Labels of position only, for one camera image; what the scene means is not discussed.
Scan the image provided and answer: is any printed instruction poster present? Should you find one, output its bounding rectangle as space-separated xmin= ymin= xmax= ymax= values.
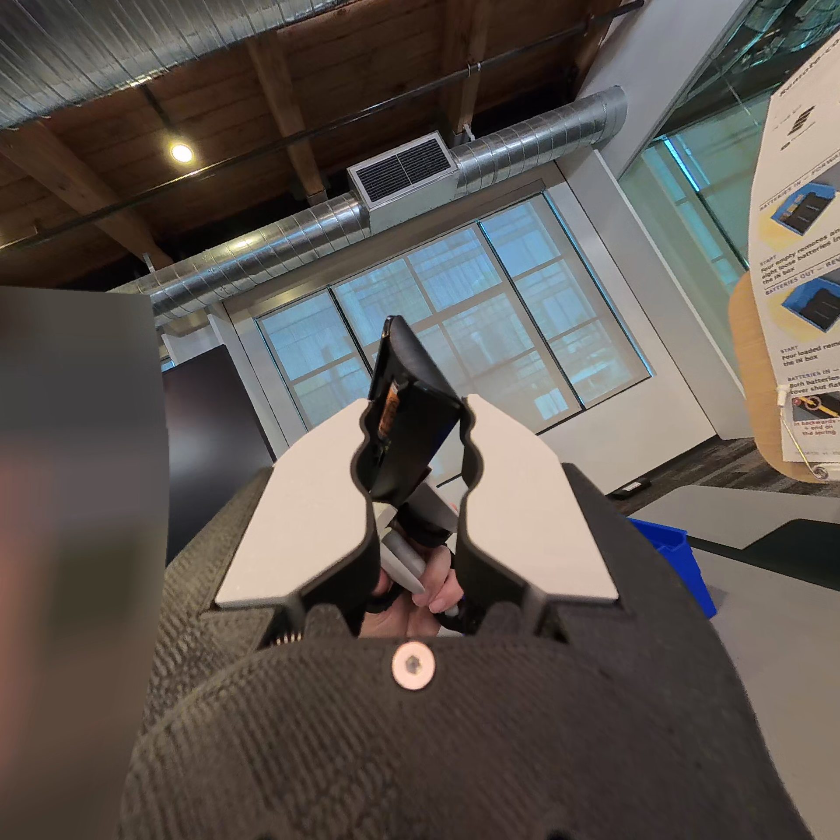
xmin=749 ymin=33 xmax=840 ymax=481

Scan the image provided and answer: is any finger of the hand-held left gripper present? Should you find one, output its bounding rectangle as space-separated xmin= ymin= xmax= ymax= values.
xmin=381 ymin=529 xmax=430 ymax=599

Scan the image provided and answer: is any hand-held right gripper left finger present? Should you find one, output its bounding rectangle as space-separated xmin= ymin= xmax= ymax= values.
xmin=214 ymin=398 xmax=385 ymax=618

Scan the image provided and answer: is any orange AAA battery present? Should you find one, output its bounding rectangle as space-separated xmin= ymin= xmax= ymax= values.
xmin=373 ymin=384 xmax=397 ymax=447

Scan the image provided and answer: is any black remote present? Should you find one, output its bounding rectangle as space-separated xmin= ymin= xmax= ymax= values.
xmin=352 ymin=315 xmax=468 ymax=508

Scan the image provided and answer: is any person's left hand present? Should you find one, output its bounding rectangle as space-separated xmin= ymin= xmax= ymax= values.
xmin=361 ymin=549 xmax=466 ymax=640

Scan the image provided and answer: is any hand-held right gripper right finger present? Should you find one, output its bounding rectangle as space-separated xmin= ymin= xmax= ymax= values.
xmin=453 ymin=394 xmax=620 ymax=618

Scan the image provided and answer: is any blue plastic bin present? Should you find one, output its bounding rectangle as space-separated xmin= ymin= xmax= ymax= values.
xmin=626 ymin=518 xmax=720 ymax=619

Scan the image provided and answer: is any black mat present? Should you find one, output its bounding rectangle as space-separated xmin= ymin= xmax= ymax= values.
xmin=735 ymin=518 xmax=840 ymax=592

